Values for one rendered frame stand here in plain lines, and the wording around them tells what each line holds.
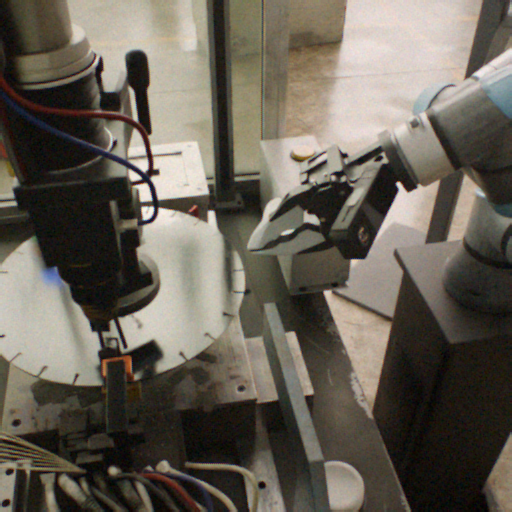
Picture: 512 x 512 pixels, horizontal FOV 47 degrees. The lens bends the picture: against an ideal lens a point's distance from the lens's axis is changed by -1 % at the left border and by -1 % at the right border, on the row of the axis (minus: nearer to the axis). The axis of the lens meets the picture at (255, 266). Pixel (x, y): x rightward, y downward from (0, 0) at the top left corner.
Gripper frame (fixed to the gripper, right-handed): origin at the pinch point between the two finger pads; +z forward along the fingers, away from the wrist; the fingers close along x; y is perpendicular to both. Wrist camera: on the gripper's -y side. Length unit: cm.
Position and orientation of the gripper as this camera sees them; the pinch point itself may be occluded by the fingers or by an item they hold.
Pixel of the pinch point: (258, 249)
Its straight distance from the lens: 73.0
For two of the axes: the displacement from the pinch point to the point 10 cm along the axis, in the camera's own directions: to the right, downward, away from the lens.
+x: -5.6, -6.3, -5.4
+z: -8.3, 4.3, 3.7
